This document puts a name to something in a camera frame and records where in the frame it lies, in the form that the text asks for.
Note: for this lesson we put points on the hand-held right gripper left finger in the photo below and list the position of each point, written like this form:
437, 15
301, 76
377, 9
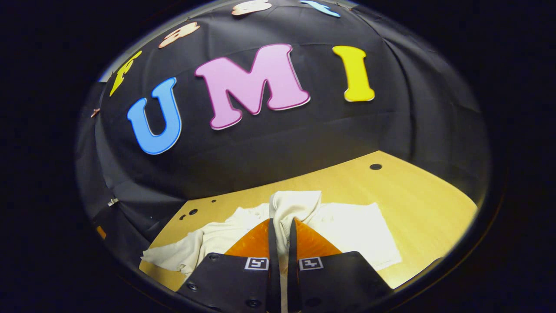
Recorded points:
234, 278

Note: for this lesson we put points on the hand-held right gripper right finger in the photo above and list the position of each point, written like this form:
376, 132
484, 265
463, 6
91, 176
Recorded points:
334, 278

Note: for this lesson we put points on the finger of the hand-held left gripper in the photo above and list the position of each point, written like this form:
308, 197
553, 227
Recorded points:
101, 232

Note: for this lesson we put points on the cream white sweatshirt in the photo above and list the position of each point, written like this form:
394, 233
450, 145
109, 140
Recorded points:
347, 230

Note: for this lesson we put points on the silver cloth clip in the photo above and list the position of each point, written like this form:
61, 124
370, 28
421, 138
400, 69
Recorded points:
113, 202

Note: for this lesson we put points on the copper cloth clip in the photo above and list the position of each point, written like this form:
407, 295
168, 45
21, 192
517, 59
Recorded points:
94, 113

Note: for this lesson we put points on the black backdrop cloth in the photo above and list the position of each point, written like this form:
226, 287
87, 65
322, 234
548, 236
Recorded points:
282, 143

